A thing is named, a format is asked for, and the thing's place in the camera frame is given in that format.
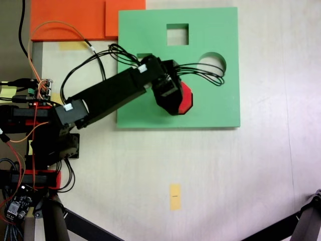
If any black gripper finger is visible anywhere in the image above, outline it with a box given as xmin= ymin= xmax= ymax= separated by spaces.
xmin=155 ymin=91 xmax=184 ymax=116

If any red octagonal block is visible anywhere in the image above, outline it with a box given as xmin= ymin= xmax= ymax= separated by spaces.
xmin=178 ymin=81 xmax=194 ymax=115

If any large orange foam block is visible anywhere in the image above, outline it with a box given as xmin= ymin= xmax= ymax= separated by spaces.
xmin=30 ymin=0 xmax=118 ymax=42

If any green shape sorter board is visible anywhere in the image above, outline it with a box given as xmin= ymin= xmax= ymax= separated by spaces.
xmin=116 ymin=7 xmax=241 ymax=131

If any yellow label tape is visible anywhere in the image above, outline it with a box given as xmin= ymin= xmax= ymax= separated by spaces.
xmin=170 ymin=183 xmax=182 ymax=211

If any long yellow tape strip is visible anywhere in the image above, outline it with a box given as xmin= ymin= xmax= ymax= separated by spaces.
xmin=59 ymin=41 xmax=87 ymax=51

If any small yellow tape piece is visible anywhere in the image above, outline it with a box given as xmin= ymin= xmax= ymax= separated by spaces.
xmin=51 ymin=92 xmax=63 ymax=105

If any green controller circuit board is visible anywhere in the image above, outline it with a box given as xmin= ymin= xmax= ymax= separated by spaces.
xmin=27 ymin=78 xmax=55 ymax=101

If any red and black table clamp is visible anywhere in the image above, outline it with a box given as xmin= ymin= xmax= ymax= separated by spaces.
xmin=0 ymin=169 xmax=62 ymax=191
xmin=0 ymin=104 xmax=55 ymax=134

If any thin black tripod leg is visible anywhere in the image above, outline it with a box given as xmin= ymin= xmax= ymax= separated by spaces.
xmin=240 ymin=212 xmax=303 ymax=241
xmin=64 ymin=208 xmax=126 ymax=241

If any yellow sticky note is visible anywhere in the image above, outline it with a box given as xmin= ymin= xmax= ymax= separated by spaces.
xmin=0 ymin=86 xmax=19 ymax=103

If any thick black tripod leg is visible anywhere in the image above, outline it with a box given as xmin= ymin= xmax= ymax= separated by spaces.
xmin=292 ymin=188 xmax=321 ymax=241
xmin=41 ymin=195 xmax=71 ymax=241

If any black power circuit board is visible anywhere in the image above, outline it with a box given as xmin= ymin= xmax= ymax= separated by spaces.
xmin=4 ymin=184 xmax=35 ymax=224

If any black gripper wire loop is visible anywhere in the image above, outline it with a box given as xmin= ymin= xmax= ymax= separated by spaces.
xmin=173 ymin=62 xmax=226 ymax=88

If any black arm wire bundle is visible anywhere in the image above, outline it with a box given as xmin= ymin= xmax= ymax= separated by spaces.
xmin=61 ymin=44 xmax=141 ymax=107

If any long black servo wire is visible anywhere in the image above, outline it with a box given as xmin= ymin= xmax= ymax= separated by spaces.
xmin=85 ymin=39 xmax=106 ymax=82

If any black base wire loop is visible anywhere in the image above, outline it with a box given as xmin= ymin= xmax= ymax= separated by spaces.
xmin=60 ymin=159 xmax=76 ymax=193

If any orange wire loop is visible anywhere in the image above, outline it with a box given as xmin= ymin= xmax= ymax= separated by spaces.
xmin=27 ymin=20 xmax=88 ymax=87

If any black usb cable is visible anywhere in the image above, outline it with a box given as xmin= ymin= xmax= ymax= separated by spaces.
xmin=0 ymin=78 xmax=35 ymax=88
xmin=0 ymin=94 xmax=32 ymax=103

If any thick black cable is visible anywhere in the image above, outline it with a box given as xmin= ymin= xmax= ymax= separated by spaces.
xmin=18 ymin=0 xmax=29 ymax=59

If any braided black cable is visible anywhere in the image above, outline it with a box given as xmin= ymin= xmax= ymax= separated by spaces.
xmin=4 ymin=222 xmax=25 ymax=241

